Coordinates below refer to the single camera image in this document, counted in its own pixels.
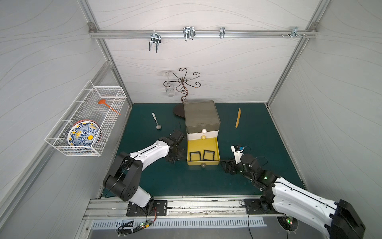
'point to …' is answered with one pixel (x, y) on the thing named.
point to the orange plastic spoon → (103, 101)
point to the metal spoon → (158, 126)
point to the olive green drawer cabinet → (201, 116)
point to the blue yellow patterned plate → (85, 133)
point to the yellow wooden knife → (239, 114)
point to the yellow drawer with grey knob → (200, 145)
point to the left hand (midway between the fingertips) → (178, 156)
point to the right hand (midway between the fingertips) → (226, 159)
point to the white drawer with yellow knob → (214, 134)
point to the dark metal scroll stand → (182, 87)
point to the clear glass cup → (170, 89)
